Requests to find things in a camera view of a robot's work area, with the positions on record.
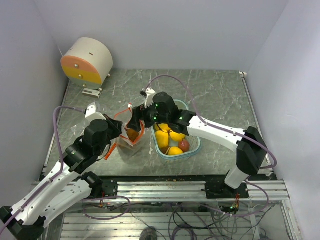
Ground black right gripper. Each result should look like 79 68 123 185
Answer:
127 98 170 132

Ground tangled cables below table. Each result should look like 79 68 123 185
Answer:
81 194 276 240

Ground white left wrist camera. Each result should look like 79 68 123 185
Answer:
85 101 106 122

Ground yellow mango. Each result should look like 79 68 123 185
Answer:
154 123 171 133

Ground small white metal latch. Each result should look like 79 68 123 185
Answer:
82 88 101 99

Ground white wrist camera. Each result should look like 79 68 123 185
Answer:
85 101 106 122
140 87 157 109

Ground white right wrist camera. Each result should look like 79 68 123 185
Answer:
140 87 157 109

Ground orange-brown fruit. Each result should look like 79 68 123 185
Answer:
126 128 140 143

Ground aluminium extrusion rail frame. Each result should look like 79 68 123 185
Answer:
32 178 301 240

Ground yellow bell pepper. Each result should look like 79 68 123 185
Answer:
155 130 169 149

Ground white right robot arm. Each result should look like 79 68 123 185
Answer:
127 89 268 198

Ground round white drawer box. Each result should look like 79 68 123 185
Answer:
60 37 114 90

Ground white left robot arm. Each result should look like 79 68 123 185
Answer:
0 115 123 240

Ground clear zip bag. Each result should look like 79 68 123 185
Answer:
71 102 148 163

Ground light blue fruit basket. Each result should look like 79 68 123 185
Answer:
149 99 202 161

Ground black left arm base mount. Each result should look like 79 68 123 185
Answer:
80 172 118 199

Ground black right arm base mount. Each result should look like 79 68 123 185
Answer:
201 181 249 199

